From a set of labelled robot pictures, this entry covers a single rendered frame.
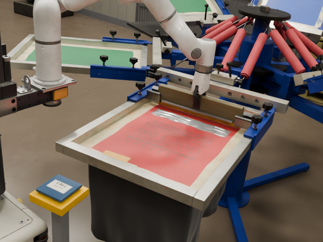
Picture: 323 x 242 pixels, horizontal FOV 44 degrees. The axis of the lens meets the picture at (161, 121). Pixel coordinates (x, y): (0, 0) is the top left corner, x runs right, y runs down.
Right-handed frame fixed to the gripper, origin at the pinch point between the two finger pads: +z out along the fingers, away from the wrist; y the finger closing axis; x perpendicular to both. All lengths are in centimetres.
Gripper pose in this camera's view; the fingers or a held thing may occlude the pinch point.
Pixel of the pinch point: (198, 102)
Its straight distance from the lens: 179.4
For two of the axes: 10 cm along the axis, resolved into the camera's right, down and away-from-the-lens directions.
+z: -0.9, 8.9, 4.4
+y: -4.8, 3.5, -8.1
